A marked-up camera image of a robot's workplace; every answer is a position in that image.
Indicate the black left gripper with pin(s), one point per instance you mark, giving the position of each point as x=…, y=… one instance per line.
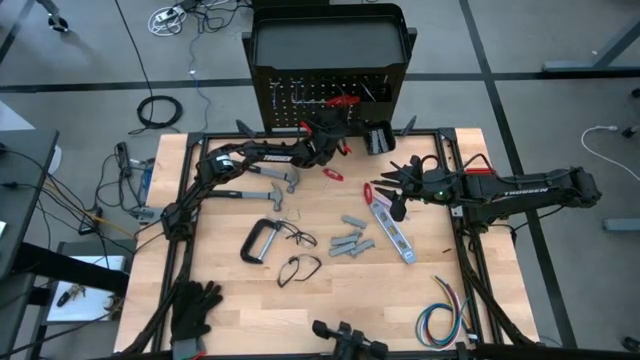
x=325, y=140

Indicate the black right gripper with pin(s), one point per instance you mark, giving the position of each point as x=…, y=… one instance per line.
x=425, y=187

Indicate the clear safety glasses black frame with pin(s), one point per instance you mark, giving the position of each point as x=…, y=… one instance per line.
x=302, y=239
x=300, y=270

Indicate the black C-clamp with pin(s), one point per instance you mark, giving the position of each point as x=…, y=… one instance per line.
x=244, y=247

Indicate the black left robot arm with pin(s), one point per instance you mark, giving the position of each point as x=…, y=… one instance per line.
x=270, y=152

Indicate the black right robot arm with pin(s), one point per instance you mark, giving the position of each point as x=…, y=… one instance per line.
x=525, y=192

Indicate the black plastic pegboard bin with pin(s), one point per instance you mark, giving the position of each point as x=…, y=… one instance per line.
x=366, y=137

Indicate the black pegboard box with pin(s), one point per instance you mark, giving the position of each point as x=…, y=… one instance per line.
x=378, y=92

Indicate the red framed square box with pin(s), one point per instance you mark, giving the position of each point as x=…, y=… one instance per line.
x=480, y=171

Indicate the black pegboard tool stand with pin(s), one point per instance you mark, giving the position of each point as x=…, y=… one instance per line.
x=325, y=45

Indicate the black handheld device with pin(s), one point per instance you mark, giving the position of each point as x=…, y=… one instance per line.
x=350, y=340

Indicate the grey table leg foot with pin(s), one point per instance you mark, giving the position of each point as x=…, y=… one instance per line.
x=570, y=66

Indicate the black work glove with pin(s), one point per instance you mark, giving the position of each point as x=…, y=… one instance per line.
x=192, y=310

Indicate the grey floor foot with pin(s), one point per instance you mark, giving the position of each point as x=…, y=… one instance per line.
x=620, y=225

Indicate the black desk crossbar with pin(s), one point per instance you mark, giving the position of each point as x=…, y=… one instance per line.
x=75, y=267

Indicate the white paper sheet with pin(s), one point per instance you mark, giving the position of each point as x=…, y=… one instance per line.
x=90, y=305

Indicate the black office chair base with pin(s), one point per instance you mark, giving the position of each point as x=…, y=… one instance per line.
x=59, y=22

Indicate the bunch of keys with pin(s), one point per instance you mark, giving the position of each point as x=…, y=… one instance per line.
x=67, y=296

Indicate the dark grey desk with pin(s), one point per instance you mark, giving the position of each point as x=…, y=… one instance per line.
x=20, y=200

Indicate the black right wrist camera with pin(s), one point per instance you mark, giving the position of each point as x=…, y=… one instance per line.
x=416, y=162

